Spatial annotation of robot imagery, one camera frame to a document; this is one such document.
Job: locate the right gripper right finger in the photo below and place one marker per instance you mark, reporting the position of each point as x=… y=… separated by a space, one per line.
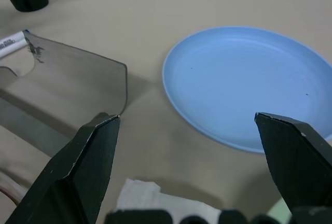
x=298 y=161

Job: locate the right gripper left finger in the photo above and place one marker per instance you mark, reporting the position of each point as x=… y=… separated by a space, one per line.
x=77 y=177

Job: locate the white tissue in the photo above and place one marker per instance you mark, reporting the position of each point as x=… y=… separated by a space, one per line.
x=145 y=195

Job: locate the white marker with blue cap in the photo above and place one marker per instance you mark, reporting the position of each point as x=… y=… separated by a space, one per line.
x=10 y=43

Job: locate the grey rectangular block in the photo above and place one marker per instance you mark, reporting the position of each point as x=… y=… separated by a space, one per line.
x=77 y=78

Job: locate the blue round plate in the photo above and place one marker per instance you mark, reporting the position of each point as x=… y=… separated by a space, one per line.
x=233 y=78

